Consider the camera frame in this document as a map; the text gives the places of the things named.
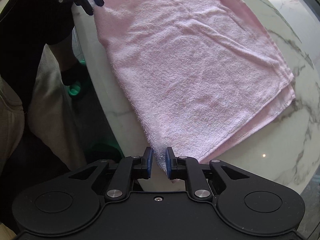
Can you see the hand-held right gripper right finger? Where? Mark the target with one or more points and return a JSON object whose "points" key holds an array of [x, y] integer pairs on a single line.
{"points": [[168, 163]]}

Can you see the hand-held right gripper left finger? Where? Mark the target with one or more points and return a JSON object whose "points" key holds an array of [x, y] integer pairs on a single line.
{"points": [[149, 163]]}

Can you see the pink towel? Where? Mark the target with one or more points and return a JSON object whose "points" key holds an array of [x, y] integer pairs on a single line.
{"points": [[187, 67]]}

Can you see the green slipper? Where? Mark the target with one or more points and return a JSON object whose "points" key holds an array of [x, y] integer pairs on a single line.
{"points": [[105, 150], [75, 89]]}

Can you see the person's leg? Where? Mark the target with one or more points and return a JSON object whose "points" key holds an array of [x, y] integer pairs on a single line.
{"points": [[37, 17]]}

